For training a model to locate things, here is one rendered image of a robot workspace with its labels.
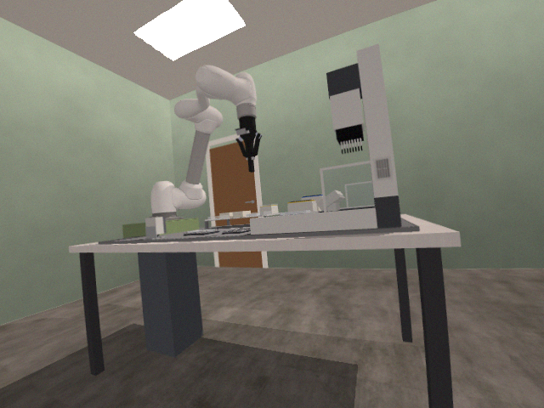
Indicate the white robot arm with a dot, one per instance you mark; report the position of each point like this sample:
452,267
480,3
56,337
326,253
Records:
213,83

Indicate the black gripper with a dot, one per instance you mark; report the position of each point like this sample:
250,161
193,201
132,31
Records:
249,153

